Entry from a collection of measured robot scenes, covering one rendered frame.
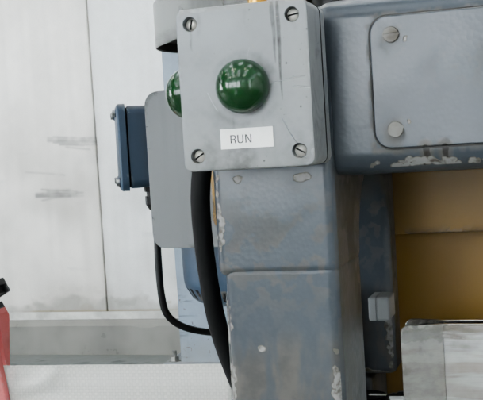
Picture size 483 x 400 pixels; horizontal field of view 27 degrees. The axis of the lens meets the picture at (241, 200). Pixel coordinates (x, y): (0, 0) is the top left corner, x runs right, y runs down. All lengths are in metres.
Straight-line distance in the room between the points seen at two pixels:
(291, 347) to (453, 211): 0.26
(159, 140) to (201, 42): 0.48
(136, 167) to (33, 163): 5.49
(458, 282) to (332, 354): 0.30
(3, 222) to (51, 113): 0.79
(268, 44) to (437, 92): 0.10
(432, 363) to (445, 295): 0.14
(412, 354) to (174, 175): 0.38
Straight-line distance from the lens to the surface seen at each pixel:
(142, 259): 6.26
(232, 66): 0.54
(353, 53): 0.59
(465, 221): 0.82
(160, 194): 1.03
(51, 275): 6.54
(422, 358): 0.75
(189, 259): 1.08
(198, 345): 5.73
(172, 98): 0.57
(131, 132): 1.05
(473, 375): 0.75
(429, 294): 0.88
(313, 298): 0.59
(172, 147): 1.02
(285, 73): 0.54
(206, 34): 0.55
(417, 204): 0.82
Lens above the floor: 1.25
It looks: 3 degrees down
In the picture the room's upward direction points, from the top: 3 degrees counter-clockwise
